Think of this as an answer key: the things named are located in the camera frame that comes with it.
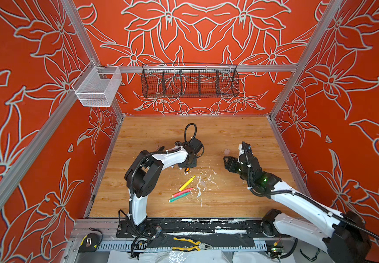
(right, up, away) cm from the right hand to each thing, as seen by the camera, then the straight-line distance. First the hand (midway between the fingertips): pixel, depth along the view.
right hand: (225, 158), depth 81 cm
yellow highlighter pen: (-19, -15, +6) cm, 25 cm away
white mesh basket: (-72, +40, +12) cm, 83 cm away
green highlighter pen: (-24, -20, 0) cm, 31 cm away
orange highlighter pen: (-20, -8, +9) cm, 23 cm away
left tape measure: (-61, -34, -13) cm, 71 cm away
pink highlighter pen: (-22, -19, +2) cm, 29 cm away
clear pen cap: (+6, 0, +19) cm, 20 cm away
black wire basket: (-25, +45, +20) cm, 56 cm away
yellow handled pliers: (-14, -36, -13) cm, 40 cm away
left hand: (-18, -5, +13) cm, 23 cm away
